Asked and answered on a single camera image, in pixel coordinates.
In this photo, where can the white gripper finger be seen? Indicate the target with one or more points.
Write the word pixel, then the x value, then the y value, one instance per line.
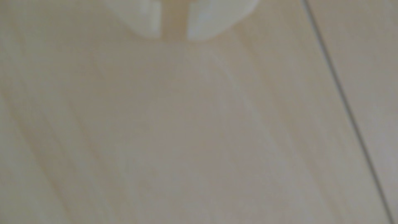
pixel 136 14
pixel 214 17

